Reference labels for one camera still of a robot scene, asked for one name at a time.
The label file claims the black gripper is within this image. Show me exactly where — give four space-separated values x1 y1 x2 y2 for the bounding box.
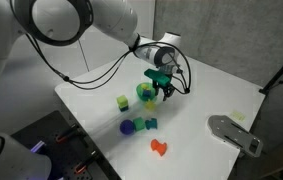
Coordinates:
152 64 179 102

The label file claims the yellow star toy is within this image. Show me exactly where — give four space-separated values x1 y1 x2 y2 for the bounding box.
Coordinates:
143 100 157 112

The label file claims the blue cube toy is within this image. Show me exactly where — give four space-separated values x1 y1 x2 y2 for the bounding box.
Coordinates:
142 88 153 99

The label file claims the green translucent bowl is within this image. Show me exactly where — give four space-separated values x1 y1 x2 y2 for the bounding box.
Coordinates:
135 81 158 107

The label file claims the purple round toy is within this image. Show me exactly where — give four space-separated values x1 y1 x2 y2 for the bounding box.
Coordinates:
119 119 136 137

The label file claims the orange notched toy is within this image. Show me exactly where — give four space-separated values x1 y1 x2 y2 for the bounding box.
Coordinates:
149 138 169 158

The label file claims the teal notched block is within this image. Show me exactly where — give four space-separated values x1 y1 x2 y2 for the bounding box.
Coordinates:
144 117 159 131

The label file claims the lime green cube block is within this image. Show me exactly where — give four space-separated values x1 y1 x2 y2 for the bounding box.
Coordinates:
116 94 130 110

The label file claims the grey metal plate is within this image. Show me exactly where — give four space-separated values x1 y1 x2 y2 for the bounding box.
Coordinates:
207 114 264 159

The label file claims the yellow sticky note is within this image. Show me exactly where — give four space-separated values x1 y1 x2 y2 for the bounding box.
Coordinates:
229 110 247 123

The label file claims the black perforated board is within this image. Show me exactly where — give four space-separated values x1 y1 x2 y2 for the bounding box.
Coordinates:
10 109 122 180

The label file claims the black pole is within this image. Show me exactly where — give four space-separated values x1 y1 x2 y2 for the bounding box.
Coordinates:
258 45 283 96

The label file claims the purple light strip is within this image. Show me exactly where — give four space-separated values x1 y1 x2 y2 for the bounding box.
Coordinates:
29 139 46 155

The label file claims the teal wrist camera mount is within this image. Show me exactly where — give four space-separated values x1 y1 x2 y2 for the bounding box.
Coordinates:
143 68 172 87

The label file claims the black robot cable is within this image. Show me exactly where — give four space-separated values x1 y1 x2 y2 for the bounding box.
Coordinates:
23 32 192 95

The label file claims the orange handled clamp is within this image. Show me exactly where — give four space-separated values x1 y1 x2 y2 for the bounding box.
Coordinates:
73 150 102 175
54 122 81 145

